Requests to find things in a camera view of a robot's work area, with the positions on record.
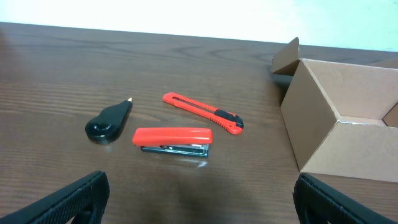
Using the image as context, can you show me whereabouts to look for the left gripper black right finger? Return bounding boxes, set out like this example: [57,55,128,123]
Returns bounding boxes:
[293,173,397,224]

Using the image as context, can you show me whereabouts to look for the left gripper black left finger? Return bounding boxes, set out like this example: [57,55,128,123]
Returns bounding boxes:
[1,170,110,224]

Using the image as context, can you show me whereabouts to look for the black correction tape dispenser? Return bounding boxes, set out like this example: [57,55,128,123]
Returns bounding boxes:
[85,98,133,144]

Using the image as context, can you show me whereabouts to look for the brown cardboard box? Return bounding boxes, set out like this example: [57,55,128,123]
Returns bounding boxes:
[271,39,397,182]

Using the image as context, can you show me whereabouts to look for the red utility knife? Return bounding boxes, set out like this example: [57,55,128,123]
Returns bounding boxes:
[162,92,244,135]

